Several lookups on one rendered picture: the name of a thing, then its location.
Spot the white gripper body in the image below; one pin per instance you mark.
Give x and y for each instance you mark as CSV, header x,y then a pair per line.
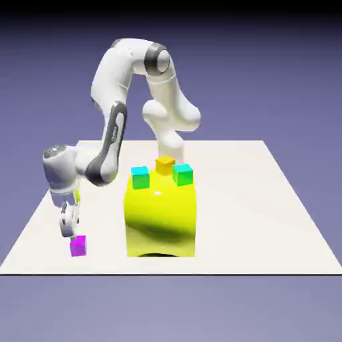
x,y
68,219

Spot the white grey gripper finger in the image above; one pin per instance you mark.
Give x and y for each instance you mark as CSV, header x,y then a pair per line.
x,y
73,238

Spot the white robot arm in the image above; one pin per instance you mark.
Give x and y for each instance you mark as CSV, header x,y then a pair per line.
x,y
111,80

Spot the small magenta cube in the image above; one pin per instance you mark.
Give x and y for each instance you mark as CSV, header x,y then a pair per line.
x,y
78,247

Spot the small green cube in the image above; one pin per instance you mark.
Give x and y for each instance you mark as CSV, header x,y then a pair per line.
x,y
140,178
183,175

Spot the small orange cube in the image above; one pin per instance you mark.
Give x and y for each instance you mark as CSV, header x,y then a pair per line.
x,y
164,165

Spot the large yellow box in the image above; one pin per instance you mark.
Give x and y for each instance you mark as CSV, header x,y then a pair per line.
x,y
160,216

